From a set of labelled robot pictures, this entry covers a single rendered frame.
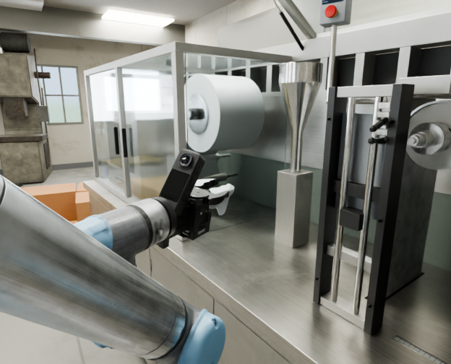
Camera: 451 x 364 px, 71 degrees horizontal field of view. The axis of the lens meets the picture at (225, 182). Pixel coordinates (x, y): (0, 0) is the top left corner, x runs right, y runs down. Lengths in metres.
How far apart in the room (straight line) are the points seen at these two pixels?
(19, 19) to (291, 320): 6.52
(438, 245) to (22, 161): 6.27
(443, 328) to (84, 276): 0.83
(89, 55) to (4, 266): 7.72
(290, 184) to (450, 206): 0.48
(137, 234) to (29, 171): 6.20
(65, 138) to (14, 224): 7.57
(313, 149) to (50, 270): 1.23
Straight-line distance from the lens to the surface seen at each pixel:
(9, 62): 6.62
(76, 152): 7.85
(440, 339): 0.91
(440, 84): 0.78
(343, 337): 0.83
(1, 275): 0.24
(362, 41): 1.29
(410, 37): 1.22
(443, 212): 1.18
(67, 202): 3.83
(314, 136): 1.38
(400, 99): 0.69
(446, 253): 1.22
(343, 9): 0.97
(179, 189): 0.54
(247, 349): 0.99
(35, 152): 6.57
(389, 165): 0.70
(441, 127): 0.76
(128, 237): 0.46
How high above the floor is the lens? 1.40
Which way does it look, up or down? 14 degrees down
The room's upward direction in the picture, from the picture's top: straight up
